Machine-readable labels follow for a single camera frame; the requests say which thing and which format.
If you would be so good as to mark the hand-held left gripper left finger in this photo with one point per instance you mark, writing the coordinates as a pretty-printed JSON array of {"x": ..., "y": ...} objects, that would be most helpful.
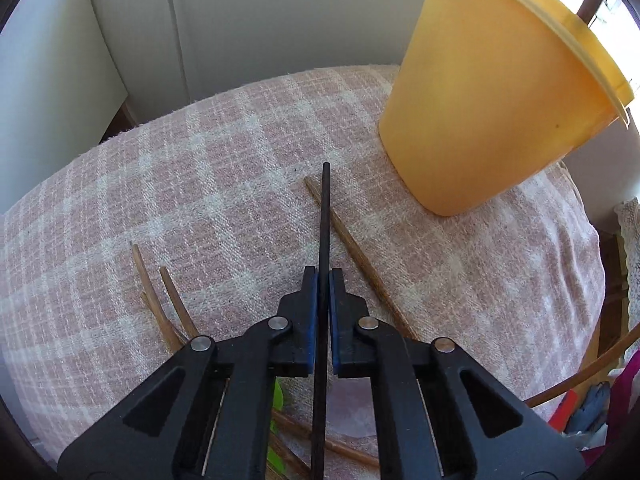
[{"x": 312, "y": 320}]

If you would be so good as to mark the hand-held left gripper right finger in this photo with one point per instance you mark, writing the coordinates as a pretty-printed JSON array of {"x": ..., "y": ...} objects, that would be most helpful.
[{"x": 334, "y": 330}]

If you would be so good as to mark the green plastic spoon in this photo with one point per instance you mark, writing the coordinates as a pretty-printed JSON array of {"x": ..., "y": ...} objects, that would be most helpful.
[{"x": 276, "y": 400}]

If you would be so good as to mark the black chopstick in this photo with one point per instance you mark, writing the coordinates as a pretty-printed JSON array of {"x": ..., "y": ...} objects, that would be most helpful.
[{"x": 324, "y": 220}]

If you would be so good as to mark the yellow plastic bucket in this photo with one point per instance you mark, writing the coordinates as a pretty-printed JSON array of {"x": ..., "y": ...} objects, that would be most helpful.
[{"x": 490, "y": 100}]

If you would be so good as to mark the brown wooden chopstick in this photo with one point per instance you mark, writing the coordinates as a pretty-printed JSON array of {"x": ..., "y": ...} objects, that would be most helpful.
[
  {"x": 350, "y": 240},
  {"x": 175, "y": 295},
  {"x": 290, "y": 457},
  {"x": 345, "y": 447},
  {"x": 150, "y": 307},
  {"x": 141, "y": 270}
]

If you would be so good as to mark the pink plaid cloth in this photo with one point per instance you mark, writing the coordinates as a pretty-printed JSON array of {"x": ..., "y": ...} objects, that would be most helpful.
[{"x": 225, "y": 185}]

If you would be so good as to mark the curved bamboo rod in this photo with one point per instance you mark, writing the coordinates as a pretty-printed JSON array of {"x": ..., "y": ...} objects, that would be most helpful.
[{"x": 575, "y": 382}]

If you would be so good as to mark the pile of colourful clothes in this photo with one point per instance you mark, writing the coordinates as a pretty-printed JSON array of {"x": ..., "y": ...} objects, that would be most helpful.
[{"x": 625, "y": 400}]

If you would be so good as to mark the white lace cloth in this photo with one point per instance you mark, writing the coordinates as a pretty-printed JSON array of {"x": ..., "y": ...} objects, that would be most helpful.
[{"x": 631, "y": 240}]

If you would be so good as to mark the white furniture panel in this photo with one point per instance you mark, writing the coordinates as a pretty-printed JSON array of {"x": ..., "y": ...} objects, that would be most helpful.
[{"x": 250, "y": 15}]

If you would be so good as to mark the window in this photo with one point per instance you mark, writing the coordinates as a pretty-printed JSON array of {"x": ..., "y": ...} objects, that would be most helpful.
[{"x": 612, "y": 15}]

